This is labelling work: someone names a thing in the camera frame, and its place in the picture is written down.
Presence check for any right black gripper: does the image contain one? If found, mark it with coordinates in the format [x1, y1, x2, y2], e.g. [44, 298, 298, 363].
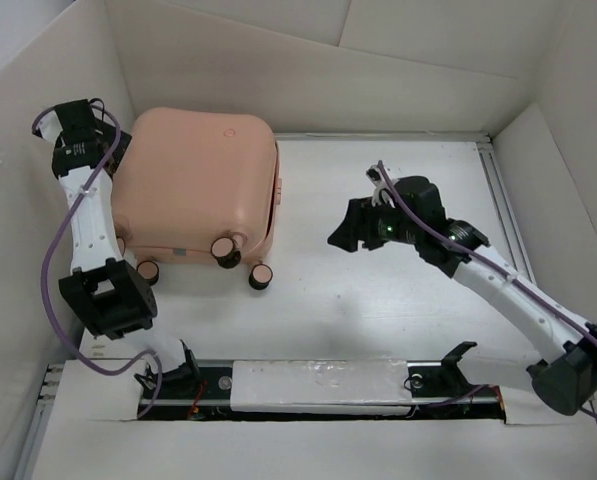
[326, 194, 422, 252]

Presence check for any pink hard-shell suitcase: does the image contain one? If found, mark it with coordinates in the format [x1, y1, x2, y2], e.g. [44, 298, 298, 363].
[111, 107, 282, 290]

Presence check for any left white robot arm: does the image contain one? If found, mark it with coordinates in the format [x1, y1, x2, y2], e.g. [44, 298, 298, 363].
[32, 98, 201, 397]

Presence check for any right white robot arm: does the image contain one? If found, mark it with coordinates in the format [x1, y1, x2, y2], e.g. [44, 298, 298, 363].
[327, 168, 597, 416]

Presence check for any white foam cover block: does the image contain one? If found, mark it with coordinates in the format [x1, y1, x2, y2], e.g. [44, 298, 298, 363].
[229, 359, 413, 415]

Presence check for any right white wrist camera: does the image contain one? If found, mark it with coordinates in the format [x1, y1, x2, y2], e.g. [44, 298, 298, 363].
[366, 165, 395, 208]

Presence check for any aluminium frame rail right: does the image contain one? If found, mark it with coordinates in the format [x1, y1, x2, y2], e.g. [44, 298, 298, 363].
[476, 134, 535, 281]

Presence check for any aluminium frame rail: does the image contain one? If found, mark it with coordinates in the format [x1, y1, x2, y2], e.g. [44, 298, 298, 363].
[14, 363, 65, 480]
[476, 134, 535, 281]

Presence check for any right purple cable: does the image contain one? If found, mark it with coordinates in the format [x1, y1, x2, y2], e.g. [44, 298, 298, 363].
[377, 160, 597, 426]

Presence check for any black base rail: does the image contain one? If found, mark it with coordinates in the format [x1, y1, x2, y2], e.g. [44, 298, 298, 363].
[134, 361, 506, 422]

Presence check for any aluminium frame rail left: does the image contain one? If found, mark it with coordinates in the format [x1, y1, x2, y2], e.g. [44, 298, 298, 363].
[14, 363, 65, 480]

